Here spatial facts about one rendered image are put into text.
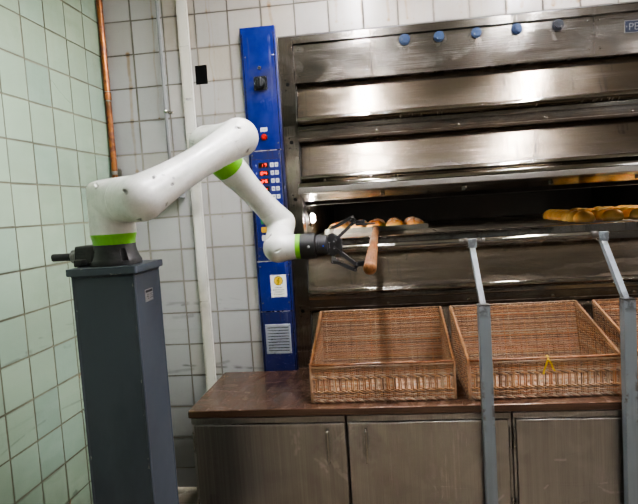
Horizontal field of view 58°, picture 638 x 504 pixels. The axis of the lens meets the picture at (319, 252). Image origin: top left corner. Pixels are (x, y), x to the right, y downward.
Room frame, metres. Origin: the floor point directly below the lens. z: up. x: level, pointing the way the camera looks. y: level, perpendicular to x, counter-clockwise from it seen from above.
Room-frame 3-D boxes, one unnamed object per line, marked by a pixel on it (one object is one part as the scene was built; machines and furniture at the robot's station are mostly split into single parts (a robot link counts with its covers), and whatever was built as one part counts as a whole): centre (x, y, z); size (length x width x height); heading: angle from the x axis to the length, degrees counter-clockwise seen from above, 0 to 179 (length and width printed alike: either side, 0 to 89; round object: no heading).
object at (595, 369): (2.30, -0.82, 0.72); 0.56 x 0.49 x 0.28; 85
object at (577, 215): (2.94, -1.46, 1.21); 0.61 x 0.48 x 0.06; 173
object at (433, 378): (2.37, -0.23, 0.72); 0.56 x 0.49 x 0.28; 84
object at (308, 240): (2.11, 0.03, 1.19); 0.12 x 0.06 x 0.09; 174
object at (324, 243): (2.09, -0.04, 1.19); 0.09 x 0.07 x 0.08; 84
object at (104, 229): (1.69, 0.59, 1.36); 0.16 x 0.13 x 0.19; 48
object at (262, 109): (3.62, 0.10, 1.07); 1.93 x 0.16 x 2.15; 173
